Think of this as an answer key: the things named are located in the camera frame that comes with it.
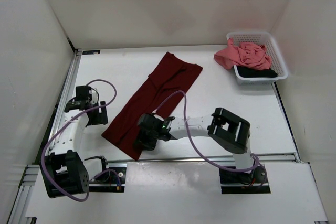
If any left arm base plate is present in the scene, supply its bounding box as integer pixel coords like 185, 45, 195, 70
83, 156, 127, 193

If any dark red t-shirt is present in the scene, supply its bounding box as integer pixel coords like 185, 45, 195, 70
101, 52, 203, 160

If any aluminium side frame rail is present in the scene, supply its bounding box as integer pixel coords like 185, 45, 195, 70
7, 49, 82, 223

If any black t-shirt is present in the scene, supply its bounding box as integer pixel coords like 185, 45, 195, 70
237, 66, 278, 78

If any pink t-shirt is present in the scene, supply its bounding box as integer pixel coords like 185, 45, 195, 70
214, 39, 272, 70

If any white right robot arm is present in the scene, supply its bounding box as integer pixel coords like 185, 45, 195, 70
134, 108, 267, 186

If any white plastic basket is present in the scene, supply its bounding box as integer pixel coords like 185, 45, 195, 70
226, 31, 288, 85

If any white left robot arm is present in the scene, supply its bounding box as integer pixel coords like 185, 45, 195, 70
44, 86, 110, 195

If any aluminium table edge rail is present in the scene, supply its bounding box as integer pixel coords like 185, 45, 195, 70
44, 152, 300, 164

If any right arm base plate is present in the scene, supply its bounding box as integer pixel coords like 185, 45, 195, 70
219, 166, 271, 195

